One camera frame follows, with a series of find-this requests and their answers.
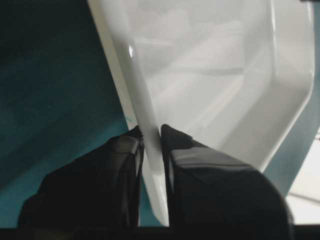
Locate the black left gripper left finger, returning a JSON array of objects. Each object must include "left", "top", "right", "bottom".
[{"left": 17, "top": 127, "right": 144, "bottom": 228}]

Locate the teal green table cloth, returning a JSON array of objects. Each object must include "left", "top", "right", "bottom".
[{"left": 0, "top": 0, "right": 320, "bottom": 229}]

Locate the white plastic rectangular tray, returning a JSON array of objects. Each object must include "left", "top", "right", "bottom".
[{"left": 88, "top": 0, "right": 320, "bottom": 226}]

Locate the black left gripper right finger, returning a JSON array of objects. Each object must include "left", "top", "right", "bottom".
[{"left": 161, "top": 124, "right": 293, "bottom": 240}]

